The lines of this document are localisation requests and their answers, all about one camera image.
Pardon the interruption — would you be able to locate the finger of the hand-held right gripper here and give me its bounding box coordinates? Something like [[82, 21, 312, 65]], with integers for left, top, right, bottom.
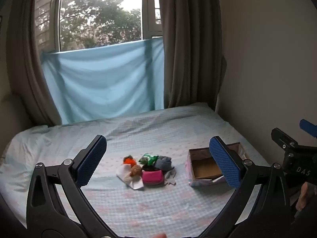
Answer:
[[271, 128, 298, 152], [299, 119, 317, 138]]

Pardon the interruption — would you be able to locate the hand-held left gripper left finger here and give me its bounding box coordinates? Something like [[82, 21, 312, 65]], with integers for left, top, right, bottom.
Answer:
[[26, 134, 117, 238]]

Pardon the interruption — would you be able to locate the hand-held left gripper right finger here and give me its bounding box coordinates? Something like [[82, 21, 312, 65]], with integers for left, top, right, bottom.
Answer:
[[198, 136, 294, 238]]

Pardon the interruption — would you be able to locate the cardboard box with pastel print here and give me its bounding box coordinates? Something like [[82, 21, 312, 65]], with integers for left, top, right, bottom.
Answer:
[[185, 142, 250, 188]]

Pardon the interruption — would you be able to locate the orange plush toy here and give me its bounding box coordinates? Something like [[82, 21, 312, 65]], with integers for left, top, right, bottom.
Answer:
[[123, 155, 137, 167]]

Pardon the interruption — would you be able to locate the white cloth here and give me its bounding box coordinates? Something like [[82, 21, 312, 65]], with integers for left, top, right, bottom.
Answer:
[[116, 165, 145, 191]]

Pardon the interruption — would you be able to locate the light grey cloth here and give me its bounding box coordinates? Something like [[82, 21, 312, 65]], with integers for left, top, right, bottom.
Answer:
[[162, 169, 177, 186]]

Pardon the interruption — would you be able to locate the green and white packet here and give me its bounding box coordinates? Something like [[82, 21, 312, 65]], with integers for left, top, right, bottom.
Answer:
[[138, 153, 159, 165]]

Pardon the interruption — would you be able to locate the grey sock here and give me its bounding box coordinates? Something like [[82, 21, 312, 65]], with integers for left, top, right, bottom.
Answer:
[[154, 155, 173, 172]]

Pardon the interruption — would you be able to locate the pink sock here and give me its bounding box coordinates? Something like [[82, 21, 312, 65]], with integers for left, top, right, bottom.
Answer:
[[141, 170, 164, 185]]

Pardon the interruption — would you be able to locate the person's right hand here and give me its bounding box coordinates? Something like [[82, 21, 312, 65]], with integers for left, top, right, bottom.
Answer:
[[296, 182, 317, 212]]

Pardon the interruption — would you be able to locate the bed with light checked sheet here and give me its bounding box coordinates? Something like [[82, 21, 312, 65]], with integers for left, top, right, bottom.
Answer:
[[0, 102, 274, 238]]

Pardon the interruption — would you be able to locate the light blue cloth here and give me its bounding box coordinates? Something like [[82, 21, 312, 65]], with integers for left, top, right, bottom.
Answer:
[[40, 38, 165, 125]]

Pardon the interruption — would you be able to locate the grey-brown curtain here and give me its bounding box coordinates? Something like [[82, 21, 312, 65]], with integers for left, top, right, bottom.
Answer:
[[156, 0, 227, 110], [7, 0, 63, 127]]

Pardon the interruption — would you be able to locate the window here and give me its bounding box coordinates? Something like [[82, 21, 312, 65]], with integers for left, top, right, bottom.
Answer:
[[35, 0, 164, 53]]

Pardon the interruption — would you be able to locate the louvred window shutter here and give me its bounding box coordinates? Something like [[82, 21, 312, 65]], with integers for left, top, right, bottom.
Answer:
[[142, 0, 164, 40], [35, 0, 62, 52]]

